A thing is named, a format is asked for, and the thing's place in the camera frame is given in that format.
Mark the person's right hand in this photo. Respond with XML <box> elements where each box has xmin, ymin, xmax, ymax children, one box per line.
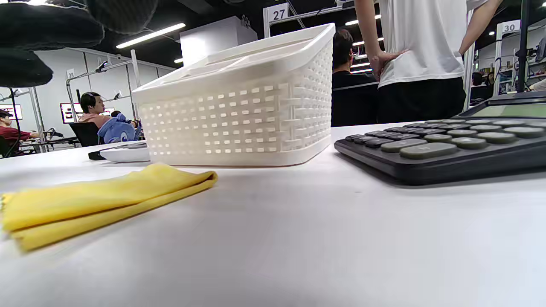
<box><xmin>0</xmin><ymin>0</ymin><xmax>158</xmax><ymax>88</ymax></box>

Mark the black remote control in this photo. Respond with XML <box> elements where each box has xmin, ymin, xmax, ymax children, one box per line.
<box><xmin>88</xmin><ymin>142</ymin><xmax>148</xmax><ymax>161</ymax></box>

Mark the white remote control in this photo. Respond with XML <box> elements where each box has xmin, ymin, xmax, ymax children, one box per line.
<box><xmin>100</xmin><ymin>147</ymin><xmax>151</xmax><ymax>163</ymax></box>

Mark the yellow cleaning cloth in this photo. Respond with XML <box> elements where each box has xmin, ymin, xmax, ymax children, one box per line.
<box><xmin>0</xmin><ymin>163</ymin><xmax>218</xmax><ymax>251</ymax></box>

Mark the black calculator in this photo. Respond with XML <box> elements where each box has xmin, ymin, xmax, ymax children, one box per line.
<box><xmin>334</xmin><ymin>92</ymin><xmax>546</xmax><ymax>186</ymax></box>

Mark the long ceiling light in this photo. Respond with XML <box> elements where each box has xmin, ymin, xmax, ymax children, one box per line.
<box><xmin>116</xmin><ymin>23</ymin><xmax>186</xmax><ymax>49</ymax></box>

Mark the black office chair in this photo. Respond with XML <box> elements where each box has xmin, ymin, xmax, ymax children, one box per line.
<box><xmin>68</xmin><ymin>122</ymin><xmax>101</xmax><ymax>148</ymax></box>

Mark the blue plush toy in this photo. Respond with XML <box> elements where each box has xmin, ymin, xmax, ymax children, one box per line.
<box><xmin>98</xmin><ymin>113</ymin><xmax>141</xmax><ymax>144</ymax></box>

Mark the white square column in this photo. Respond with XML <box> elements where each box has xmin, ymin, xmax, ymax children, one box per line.
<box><xmin>180</xmin><ymin>16</ymin><xmax>258</xmax><ymax>67</ymax></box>

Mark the white plastic organizer basket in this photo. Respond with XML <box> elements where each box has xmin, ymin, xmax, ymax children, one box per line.
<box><xmin>132</xmin><ymin>23</ymin><xmax>336</xmax><ymax>167</ymax></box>

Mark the black upright pole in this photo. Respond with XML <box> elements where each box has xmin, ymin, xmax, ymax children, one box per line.
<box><xmin>517</xmin><ymin>0</ymin><xmax>532</xmax><ymax>93</ymax></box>

